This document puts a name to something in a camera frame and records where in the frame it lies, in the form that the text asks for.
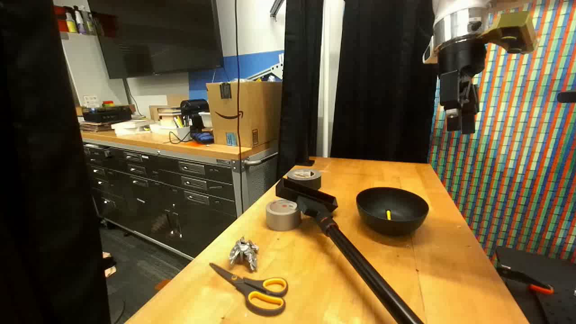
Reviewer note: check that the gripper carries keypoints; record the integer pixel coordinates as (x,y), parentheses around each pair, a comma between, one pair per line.
(461,56)

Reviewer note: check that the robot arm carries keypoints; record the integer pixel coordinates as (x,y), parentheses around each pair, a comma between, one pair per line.
(459,22)

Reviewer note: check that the black bowl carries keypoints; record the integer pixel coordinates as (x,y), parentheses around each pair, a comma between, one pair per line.
(392,211)

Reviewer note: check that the dark grey tape roll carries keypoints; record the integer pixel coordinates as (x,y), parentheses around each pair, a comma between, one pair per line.
(305,179)

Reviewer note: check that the light grey tape roll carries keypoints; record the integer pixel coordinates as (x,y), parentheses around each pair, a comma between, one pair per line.
(282,216)

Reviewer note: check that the colourful striped backdrop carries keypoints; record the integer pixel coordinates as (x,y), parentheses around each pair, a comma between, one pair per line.
(517,171)

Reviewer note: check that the black curtain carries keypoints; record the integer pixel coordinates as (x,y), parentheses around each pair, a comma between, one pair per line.
(382,81)
(300,90)
(45,180)

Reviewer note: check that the black clamp with orange tip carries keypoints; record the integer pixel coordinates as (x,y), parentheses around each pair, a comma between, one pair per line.
(524,279)

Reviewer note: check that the black squeegee with long pole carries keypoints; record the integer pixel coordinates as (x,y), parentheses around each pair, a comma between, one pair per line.
(355,256)

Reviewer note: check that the cardboard box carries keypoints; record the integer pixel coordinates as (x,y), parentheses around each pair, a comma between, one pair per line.
(245,112)

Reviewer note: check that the crumpled foil piece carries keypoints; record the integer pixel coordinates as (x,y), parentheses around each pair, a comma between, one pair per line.
(244,253)

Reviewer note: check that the black drawer workbench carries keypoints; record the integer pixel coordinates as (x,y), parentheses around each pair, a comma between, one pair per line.
(171,193)

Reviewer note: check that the stack of white books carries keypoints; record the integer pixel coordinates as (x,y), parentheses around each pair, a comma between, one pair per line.
(131,126)

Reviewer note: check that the black flat case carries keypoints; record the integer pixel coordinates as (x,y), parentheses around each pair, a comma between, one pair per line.
(107,114)

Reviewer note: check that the row of spray bottles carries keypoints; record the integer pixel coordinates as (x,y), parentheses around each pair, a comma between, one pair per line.
(77,21)

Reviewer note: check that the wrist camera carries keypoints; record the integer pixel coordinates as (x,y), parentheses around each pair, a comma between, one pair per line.
(513,30)

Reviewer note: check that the wall-mounted black monitor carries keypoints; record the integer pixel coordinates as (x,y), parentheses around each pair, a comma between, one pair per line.
(157,36)

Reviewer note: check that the wall socket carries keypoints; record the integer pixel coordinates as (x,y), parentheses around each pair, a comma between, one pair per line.
(91,101)

